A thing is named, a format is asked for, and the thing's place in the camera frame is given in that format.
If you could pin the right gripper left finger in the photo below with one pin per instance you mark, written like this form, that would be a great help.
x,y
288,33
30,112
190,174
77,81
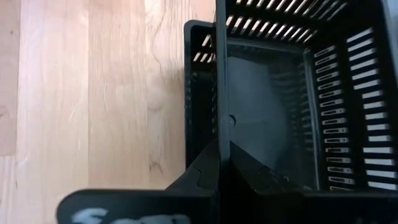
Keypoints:
x,y
199,174

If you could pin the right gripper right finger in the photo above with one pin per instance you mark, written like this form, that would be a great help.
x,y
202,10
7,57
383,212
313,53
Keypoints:
x,y
248,174

